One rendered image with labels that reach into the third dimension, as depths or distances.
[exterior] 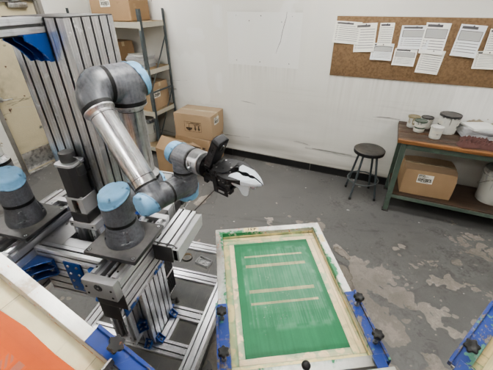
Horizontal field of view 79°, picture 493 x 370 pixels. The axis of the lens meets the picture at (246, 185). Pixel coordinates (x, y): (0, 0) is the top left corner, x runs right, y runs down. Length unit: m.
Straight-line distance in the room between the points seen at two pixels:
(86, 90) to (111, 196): 0.37
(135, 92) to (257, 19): 3.13
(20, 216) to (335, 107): 3.38
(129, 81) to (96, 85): 0.11
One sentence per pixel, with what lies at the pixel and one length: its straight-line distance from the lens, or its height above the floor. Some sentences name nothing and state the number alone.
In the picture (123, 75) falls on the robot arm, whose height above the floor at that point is 1.87.
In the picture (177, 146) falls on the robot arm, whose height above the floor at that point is 1.69.
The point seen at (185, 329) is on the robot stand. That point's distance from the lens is 2.24.
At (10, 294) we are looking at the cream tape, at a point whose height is 1.40.
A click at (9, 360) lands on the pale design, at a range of 1.02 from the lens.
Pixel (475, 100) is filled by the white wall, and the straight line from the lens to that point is 4.00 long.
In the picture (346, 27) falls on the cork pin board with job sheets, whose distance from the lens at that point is 3.81.
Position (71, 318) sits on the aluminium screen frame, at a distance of 1.01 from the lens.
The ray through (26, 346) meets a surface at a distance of 1.02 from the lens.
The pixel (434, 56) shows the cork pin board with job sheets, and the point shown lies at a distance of 3.83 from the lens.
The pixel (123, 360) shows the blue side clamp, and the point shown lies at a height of 1.25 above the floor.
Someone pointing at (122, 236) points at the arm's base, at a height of 1.32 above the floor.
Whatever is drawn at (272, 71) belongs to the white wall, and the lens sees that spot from 4.08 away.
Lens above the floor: 2.07
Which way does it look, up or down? 32 degrees down
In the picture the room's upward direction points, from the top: straight up
